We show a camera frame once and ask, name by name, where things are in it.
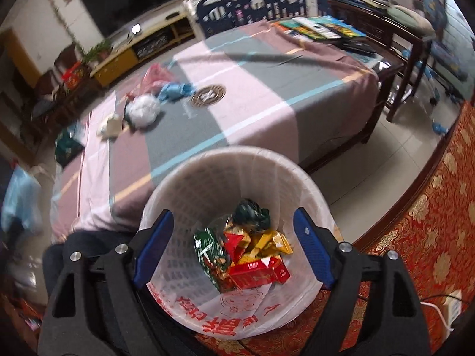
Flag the black remote control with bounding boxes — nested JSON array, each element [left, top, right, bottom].
[[343, 41, 375, 56]]

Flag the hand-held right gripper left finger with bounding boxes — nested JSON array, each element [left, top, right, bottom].
[[37, 209, 208, 356]]

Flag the wooden sofa frame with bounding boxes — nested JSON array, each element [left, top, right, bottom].
[[352, 102, 475, 249]]

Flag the red snack wrapper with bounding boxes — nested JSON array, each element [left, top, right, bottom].
[[223, 228, 251, 264]]

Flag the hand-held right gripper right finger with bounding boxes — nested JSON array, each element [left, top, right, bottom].
[[293, 208, 433, 356]]

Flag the white lined waste bin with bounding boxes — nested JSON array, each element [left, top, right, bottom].
[[138, 146, 336, 342]]

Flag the yellow television cabinet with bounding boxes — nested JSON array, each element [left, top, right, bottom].
[[91, 11, 195, 86]]

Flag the pale blue hanging bag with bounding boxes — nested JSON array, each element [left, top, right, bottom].
[[2, 167, 43, 231]]

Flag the black stereo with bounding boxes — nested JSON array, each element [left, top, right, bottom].
[[134, 31, 175, 58]]

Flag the green potted plant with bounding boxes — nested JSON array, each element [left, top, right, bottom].
[[82, 39, 112, 63]]

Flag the blue white playpen fence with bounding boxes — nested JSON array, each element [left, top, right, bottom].
[[183, 0, 349, 38]]

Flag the white plastic bag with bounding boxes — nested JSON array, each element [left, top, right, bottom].
[[124, 94, 162, 128]]

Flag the dark green box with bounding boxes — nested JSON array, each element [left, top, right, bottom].
[[55, 122, 86, 167]]

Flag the row of colourful books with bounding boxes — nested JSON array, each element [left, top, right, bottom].
[[275, 15, 366, 41]]

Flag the light blue plastic bag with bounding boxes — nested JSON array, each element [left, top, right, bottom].
[[158, 82, 195, 102]]

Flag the white paper cup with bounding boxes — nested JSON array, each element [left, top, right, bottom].
[[97, 114, 123, 138]]

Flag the pink plastic bag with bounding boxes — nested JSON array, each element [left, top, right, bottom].
[[143, 63, 175, 93]]

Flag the dark plastic bag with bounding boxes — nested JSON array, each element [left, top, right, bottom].
[[232, 199, 271, 232]]

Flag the green vine garland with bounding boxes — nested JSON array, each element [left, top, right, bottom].
[[42, 0, 86, 56]]

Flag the red gift box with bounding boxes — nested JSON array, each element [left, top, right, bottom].
[[61, 61, 85, 90]]

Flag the red cigarette box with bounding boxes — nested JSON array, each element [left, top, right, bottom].
[[229, 256, 290, 290]]

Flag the yellow snack bag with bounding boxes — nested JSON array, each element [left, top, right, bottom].
[[237, 230, 294, 264]]

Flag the striped pink grey tablecloth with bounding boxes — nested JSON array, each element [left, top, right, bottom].
[[50, 20, 381, 241]]

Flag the dark wooden chair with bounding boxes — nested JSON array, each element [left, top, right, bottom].
[[54, 42, 80, 82]]

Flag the red gold patterned cushion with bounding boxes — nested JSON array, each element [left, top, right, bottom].
[[197, 102, 475, 356]]

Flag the green snack packet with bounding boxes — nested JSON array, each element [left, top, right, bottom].
[[193, 228, 232, 292]]

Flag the dark wooden side table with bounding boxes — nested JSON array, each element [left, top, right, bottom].
[[328, 0, 435, 123]]

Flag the grey green cushion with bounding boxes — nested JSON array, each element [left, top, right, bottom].
[[386, 5, 436, 39]]

